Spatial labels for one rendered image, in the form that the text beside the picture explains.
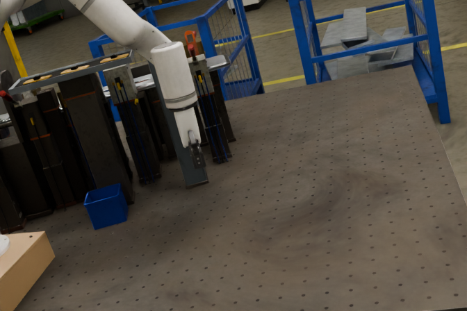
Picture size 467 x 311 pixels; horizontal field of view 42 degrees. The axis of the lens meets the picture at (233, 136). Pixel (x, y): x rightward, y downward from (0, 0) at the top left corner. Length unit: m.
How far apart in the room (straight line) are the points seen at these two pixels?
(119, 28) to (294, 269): 0.70
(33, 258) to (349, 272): 0.85
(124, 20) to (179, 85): 0.21
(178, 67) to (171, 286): 0.53
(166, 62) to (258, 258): 0.53
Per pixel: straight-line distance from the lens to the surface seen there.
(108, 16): 1.50
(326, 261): 1.41
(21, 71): 5.81
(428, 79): 4.15
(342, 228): 1.52
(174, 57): 1.50
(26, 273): 1.71
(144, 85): 2.13
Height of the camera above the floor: 1.47
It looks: 20 degrees down
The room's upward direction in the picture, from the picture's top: 15 degrees counter-clockwise
